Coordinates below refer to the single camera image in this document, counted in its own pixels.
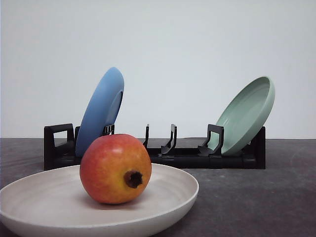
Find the white plate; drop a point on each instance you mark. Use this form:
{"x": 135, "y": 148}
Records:
{"x": 54, "y": 203}

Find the blue plate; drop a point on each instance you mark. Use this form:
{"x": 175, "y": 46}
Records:
{"x": 102, "y": 107}

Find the red yellow pomegranate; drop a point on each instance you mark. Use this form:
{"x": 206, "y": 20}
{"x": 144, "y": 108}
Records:
{"x": 115, "y": 169}

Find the black plastic dish rack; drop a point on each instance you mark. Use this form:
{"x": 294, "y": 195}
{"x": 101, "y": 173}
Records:
{"x": 60, "y": 146}

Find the green plate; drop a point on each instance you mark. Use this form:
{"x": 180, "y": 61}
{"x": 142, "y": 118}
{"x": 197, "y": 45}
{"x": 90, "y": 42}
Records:
{"x": 245, "y": 115}

